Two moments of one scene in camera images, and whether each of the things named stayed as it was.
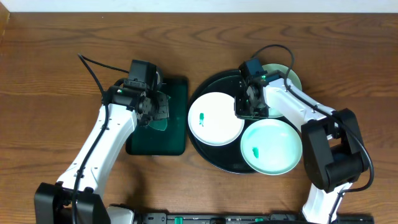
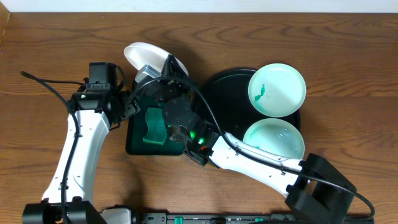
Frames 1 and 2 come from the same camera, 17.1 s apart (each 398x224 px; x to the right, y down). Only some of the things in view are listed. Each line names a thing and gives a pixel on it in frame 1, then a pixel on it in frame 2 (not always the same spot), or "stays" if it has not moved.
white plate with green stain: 212,120 to 142,53
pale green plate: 271,146 stays
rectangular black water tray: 146,140 stays
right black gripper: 240,112 to 173,70
